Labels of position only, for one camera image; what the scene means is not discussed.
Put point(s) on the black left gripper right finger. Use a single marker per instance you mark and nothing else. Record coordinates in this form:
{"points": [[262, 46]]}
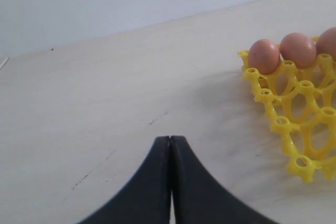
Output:
{"points": [[198, 197]]}

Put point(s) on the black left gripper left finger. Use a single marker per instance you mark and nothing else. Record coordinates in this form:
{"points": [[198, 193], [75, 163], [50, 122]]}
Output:
{"points": [[146, 197]]}

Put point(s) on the yellow plastic egg tray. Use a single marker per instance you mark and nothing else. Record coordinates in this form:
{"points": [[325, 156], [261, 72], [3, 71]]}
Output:
{"points": [[300, 106]]}

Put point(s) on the brown egg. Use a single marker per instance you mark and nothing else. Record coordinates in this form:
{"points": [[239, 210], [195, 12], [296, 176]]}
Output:
{"points": [[298, 48], [264, 55], [326, 44]]}

